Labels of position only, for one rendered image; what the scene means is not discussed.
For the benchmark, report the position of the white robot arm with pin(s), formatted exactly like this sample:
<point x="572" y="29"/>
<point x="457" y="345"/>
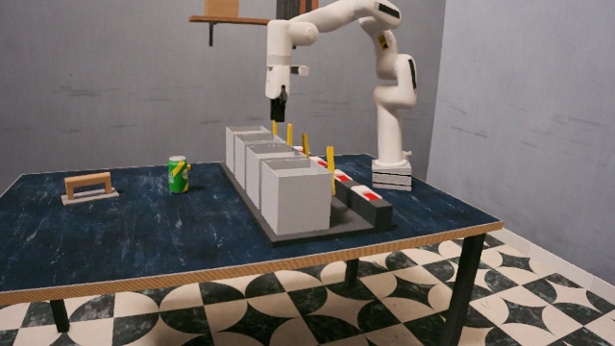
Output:
<point x="388" y="98"/>

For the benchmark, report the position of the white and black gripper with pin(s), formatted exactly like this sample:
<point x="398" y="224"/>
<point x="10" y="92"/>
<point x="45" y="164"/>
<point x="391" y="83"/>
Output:
<point x="277" y="84"/>

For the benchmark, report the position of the green drink can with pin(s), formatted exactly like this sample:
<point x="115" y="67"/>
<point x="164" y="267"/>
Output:
<point x="178" y="181"/>

